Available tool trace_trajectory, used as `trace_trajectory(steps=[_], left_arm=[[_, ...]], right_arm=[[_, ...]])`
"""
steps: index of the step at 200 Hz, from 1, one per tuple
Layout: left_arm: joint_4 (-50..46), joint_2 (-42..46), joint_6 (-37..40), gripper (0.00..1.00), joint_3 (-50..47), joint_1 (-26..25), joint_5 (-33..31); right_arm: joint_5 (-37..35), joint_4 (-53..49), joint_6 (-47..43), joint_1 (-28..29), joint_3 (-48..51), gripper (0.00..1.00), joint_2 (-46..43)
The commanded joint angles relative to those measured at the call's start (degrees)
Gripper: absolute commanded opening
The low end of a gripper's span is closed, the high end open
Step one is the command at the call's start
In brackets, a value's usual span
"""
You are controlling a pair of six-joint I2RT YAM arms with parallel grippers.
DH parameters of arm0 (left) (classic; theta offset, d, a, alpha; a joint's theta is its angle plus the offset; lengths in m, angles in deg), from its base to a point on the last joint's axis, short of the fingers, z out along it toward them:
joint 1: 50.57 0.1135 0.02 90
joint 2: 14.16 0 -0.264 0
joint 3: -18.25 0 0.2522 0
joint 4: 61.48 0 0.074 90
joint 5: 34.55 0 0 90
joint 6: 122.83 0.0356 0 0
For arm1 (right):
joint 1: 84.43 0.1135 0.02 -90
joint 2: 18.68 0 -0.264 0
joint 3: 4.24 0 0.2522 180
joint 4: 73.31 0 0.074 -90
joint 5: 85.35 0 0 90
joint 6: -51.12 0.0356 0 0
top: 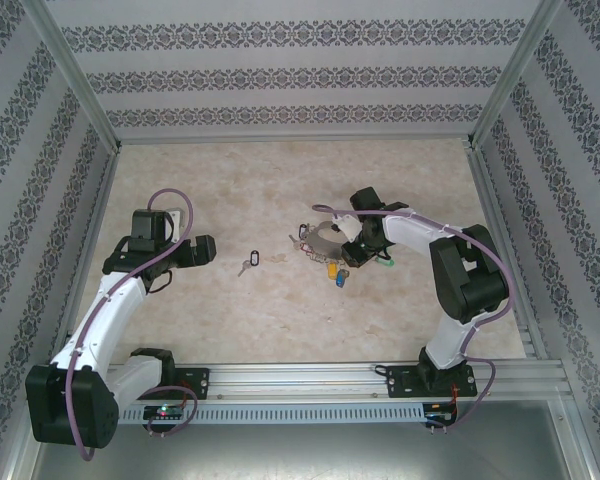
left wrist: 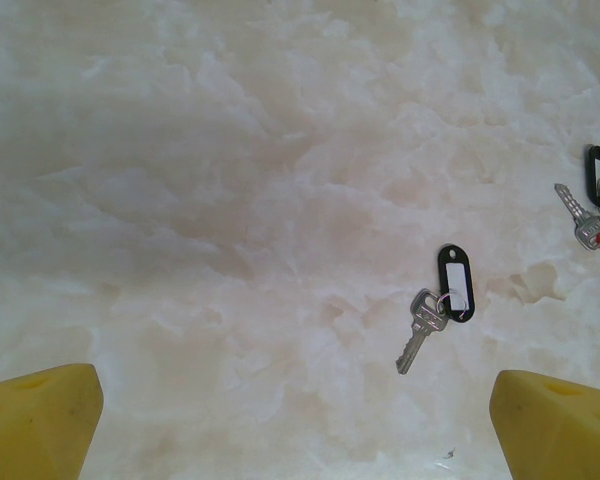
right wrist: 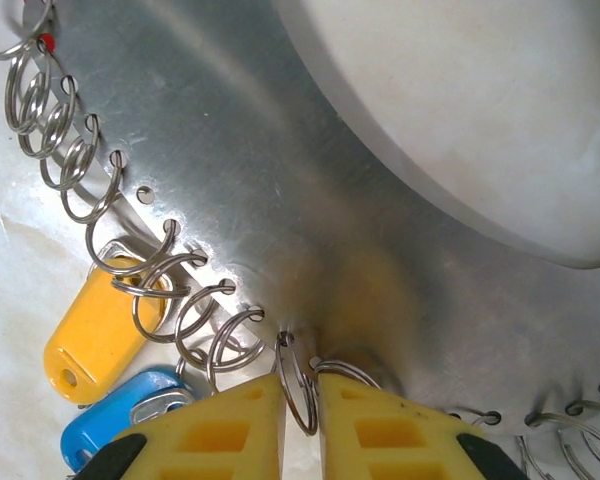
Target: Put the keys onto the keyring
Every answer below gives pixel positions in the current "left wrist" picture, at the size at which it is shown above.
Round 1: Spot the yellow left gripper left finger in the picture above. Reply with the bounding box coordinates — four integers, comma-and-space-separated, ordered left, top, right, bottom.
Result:
0, 363, 105, 480

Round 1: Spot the small silver split ring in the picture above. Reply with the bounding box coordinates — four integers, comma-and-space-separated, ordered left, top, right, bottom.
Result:
435, 291, 469, 321

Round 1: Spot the black carabiner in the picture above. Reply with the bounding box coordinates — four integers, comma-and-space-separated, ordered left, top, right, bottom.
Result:
585, 143, 600, 208

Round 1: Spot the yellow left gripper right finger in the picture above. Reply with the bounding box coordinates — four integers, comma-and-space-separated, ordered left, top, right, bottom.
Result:
489, 369, 600, 480

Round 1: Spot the silver key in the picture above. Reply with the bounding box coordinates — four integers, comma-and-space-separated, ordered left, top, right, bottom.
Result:
553, 182, 600, 250
395, 288, 450, 376

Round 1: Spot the black key tag white label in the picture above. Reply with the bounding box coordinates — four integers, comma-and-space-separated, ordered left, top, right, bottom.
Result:
437, 243, 476, 324

